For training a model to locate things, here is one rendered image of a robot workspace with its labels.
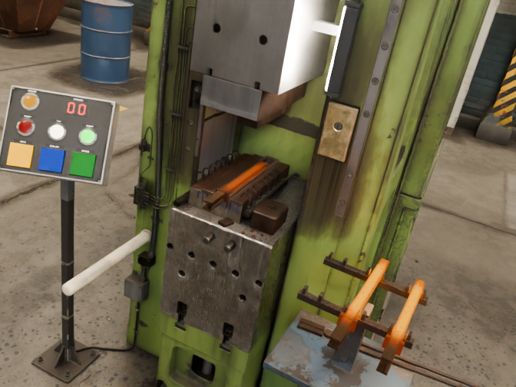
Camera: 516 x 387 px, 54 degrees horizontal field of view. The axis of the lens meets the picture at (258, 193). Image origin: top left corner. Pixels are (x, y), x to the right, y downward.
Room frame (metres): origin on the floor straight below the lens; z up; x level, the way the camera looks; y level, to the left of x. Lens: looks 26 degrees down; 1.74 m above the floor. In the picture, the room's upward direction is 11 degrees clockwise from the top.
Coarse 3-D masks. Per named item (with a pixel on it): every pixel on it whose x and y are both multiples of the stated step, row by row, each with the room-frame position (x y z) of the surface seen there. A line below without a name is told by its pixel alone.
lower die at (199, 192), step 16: (240, 160) 1.82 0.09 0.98; (256, 160) 1.82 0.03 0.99; (208, 176) 1.62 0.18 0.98; (224, 176) 1.63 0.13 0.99; (256, 176) 1.66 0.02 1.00; (272, 176) 1.70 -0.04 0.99; (192, 192) 1.51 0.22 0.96; (208, 192) 1.49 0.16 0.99; (240, 192) 1.52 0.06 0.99; (256, 192) 1.54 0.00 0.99; (224, 208) 1.46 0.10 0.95; (240, 208) 1.44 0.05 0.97
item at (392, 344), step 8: (416, 280) 1.25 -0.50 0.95; (416, 288) 1.21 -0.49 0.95; (408, 296) 1.16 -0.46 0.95; (416, 296) 1.16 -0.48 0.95; (408, 304) 1.12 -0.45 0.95; (416, 304) 1.13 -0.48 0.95; (408, 312) 1.09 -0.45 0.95; (400, 320) 1.04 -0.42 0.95; (408, 320) 1.05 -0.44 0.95; (400, 328) 1.01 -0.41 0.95; (392, 336) 0.97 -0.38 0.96; (400, 336) 0.98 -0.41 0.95; (384, 344) 0.96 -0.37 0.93; (392, 344) 0.94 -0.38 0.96; (400, 344) 0.95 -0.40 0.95; (384, 352) 0.90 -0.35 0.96; (392, 352) 0.91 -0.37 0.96; (400, 352) 0.95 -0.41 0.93; (384, 360) 0.88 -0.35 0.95; (392, 360) 0.93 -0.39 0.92; (384, 368) 0.88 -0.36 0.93
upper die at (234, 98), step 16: (208, 80) 1.51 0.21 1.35; (224, 80) 1.49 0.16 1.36; (208, 96) 1.50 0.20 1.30; (224, 96) 1.48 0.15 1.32; (240, 96) 1.47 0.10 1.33; (256, 96) 1.45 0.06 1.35; (272, 96) 1.52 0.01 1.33; (288, 96) 1.66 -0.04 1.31; (304, 96) 1.83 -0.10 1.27; (240, 112) 1.46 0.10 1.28; (256, 112) 1.45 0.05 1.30; (272, 112) 1.55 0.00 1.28
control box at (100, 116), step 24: (24, 96) 1.55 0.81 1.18; (48, 96) 1.57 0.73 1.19; (72, 96) 1.58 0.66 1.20; (48, 120) 1.53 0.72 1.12; (72, 120) 1.54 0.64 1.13; (96, 120) 1.55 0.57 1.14; (48, 144) 1.49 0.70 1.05; (72, 144) 1.50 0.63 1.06; (96, 144) 1.51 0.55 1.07; (0, 168) 1.43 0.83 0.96; (24, 168) 1.44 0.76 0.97; (96, 168) 1.48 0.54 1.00
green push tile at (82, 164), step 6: (72, 156) 1.48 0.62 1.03; (78, 156) 1.48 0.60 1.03; (84, 156) 1.48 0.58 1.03; (90, 156) 1.49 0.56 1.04; (96, 156) 1.49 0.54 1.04; (72, 162) 1.47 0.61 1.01; (78, 162) 1.47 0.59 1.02; (84, 162) 1.47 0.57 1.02; (90, 162) 1.48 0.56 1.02; (72, 168) 1.46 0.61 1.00; (78, 168) 1.46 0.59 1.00; (84, 168) 1.46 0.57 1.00; (90, 168) 1.47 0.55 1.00; (72, 174) 1.45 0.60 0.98; (78, 174) 1.45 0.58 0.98; (84, 174) 1.45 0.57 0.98; (90, 174) 1.46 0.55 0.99
